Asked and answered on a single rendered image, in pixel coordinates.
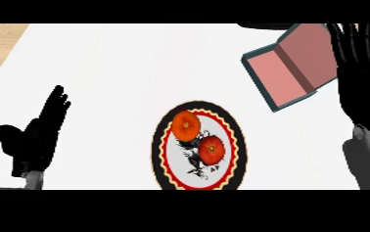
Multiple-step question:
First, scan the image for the pale wooden surface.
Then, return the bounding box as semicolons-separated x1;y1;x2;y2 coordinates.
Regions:
0;23;31;67

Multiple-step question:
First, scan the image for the orange tomato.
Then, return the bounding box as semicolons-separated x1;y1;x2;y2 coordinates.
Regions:
171;110;202;143

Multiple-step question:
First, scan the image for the pink open cardboard box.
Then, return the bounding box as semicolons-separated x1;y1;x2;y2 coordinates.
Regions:
241;23;339;113

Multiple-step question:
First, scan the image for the black rimmed patterned plate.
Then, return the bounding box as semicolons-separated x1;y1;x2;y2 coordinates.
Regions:
151;100;249;191

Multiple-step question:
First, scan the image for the dark rounded object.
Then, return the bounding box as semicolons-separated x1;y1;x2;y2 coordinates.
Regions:
236;23;302;31

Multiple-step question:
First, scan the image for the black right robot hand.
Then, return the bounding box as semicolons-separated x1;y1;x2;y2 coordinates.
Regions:
328;23;370;130

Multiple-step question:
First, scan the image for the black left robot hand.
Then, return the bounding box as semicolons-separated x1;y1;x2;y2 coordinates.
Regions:
0;84;73;178

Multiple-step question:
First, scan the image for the red tomato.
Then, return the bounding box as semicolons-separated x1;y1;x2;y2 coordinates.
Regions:
198;135;227;165

